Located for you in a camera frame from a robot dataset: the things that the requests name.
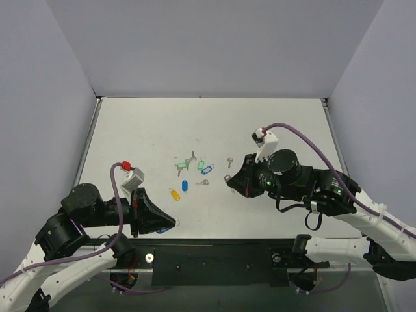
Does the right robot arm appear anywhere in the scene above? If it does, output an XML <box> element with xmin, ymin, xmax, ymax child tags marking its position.
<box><xmin>226</xmin><ymin>149</ymin><xmax>415</xmax><ymax>281</ymax></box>

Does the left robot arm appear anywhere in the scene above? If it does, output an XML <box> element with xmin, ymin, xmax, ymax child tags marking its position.
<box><xmin>1</xmin><ymin>183</ymin><xmax>176</xmax><ymax>311</ymax></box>

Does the yellow key tag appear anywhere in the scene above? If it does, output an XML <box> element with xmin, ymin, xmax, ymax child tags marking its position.
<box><xmin>170</xmin><ymin>189</ymin><xmax>181</xmax><ymax>201</ymax></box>

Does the small green key tag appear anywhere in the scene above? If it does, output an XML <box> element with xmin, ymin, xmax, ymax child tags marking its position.
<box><xmin>198</xmin><ymin>159</ymin><xmax>205</xmax><ymax>171</ymax></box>

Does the dark blue key tag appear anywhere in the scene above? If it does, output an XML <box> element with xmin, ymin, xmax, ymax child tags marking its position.
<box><xmin>181</xmin><ymin>180</ymin><xmax>189</xmax><ymax>192</ymax></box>

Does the silver key top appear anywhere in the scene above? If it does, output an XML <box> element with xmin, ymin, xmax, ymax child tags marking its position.
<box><xmin>190</xmin><ymin>151</ymin><xmax>198</xmax><ymax>161</ymax></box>

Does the green key tag with key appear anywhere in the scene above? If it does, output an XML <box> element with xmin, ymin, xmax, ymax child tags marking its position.
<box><xmin>175</xmin><ymin>159</ymin><xmax>191</xmax><ymax>177</ymax></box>

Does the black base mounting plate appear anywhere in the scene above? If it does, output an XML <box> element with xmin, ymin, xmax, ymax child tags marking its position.
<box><xmin>131</xmin><ymin>239</ymin><xmax>329</xmax><ymax>287</ymax></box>

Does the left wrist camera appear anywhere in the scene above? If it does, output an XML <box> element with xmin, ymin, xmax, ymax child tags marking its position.
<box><xmin>121</xmin><ymin>168</ymin><xmax>145</xmax><ymax>192</ymax></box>

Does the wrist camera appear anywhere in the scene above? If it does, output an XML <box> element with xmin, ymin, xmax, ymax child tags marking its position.
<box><xmin>121</xmin><ymin>168</ymin><xmax>145</xmax><ymax>192</ymax></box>
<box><xmin>252</xmin><ymin>127</ymin><xmax>279</xmax><ymax>164</ymax></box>

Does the blue key tag with ring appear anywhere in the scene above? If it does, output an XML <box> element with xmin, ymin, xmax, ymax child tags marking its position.
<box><xmin>201</xmin><ymin>164</ymin><xmax>215</xmax><ymax>175</ymax></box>

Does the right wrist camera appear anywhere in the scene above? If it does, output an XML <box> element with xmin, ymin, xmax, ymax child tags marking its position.
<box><xmin>252</xmin><ymin>127</ymin><xmax>279</xmax><ymax>164</ymax></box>

